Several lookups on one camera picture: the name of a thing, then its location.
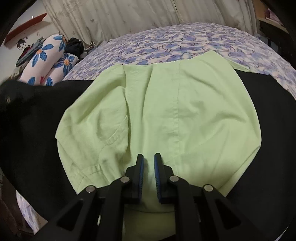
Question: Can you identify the light green and black garment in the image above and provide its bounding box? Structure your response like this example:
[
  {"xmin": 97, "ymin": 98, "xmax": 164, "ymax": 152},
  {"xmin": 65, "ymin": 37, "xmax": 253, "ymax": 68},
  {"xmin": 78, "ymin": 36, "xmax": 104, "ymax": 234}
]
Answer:
[{"xmin": 1, "ymin": 51, "xmax": 295, "ymax": 240}]

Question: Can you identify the blue flower pillow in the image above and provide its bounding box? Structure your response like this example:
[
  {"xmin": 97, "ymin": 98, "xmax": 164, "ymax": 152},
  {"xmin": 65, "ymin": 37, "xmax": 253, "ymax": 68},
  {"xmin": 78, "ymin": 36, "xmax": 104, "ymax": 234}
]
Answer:
[
  {"xmin": 18, "ymin": 34, "xmax": 66, "ymax": 85},
  {"xmin": 44, "ymin": 53, "xmax": 78, "ymax": 86}
]

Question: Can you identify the purple cat print blanket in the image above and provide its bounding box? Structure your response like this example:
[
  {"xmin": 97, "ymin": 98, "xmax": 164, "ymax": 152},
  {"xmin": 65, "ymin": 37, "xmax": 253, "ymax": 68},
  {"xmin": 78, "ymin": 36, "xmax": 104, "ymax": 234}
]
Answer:
[{"xmin": 16, "ymin": 23, "xmax": 295, "ymax": 237}]

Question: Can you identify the cartoon face wall sticker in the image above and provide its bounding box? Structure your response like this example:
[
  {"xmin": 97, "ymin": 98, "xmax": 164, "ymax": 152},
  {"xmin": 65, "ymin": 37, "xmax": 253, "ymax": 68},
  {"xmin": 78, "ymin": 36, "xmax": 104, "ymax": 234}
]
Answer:
[{"xmin": 16, "ymin": 37, "xmax": 28, "ymax": 50}]

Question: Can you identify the red wall shelf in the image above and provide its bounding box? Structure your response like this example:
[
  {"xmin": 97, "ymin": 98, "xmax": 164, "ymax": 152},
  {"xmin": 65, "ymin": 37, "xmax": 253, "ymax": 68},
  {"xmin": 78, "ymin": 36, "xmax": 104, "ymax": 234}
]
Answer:
[{"xmin": 4, "ymin": 13, "xmax": 47, "ymax": 44}]

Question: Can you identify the lower blue flower pillow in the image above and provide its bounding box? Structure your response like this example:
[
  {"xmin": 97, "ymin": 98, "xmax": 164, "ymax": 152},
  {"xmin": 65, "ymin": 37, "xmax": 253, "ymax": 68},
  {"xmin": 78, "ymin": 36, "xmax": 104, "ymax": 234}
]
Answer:
[{"xmin": 44, "ymin": 53, "xmax": 78, "ymax": 86}]

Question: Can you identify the grey folded clothes pile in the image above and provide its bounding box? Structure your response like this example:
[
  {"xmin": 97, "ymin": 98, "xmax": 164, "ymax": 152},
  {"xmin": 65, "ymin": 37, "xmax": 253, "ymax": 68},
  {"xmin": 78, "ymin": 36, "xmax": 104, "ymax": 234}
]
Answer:
[{"xmin": 16, "ymin": 37, "xmax": 44, "ymax": 67}]

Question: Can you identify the upper blue flower pillow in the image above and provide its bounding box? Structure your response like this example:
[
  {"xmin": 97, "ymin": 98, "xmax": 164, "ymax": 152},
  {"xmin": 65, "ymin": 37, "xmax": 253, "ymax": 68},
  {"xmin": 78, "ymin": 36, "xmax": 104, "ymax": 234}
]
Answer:
[{"xmin": 18, "ymin": 34, "xmax": 66, "ymax": 85}]

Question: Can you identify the black fuzzy item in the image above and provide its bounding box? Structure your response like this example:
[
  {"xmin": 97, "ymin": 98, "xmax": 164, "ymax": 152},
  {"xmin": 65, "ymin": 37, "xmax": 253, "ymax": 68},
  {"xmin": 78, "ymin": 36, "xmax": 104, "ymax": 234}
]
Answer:
[{"xmin": 65, "ymin": 38, "xmax": 84, "ymax": 58}]

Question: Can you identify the wooden side shelf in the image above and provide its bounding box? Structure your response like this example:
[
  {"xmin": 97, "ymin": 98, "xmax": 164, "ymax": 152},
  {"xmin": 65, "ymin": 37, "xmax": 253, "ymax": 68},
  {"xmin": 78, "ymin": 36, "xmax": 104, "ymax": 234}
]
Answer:
[{"xmin": 252, "ymin": 1, "xmax": 295, "ymax": 67}]

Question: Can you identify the cream patterned curtain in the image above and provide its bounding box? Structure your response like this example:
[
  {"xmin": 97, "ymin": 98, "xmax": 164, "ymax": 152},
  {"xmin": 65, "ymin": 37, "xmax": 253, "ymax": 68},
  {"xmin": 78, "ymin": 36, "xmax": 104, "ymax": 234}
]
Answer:
[{"xmin": 42, "ymin": 0, "xmax": 257, "ymax": 44}]

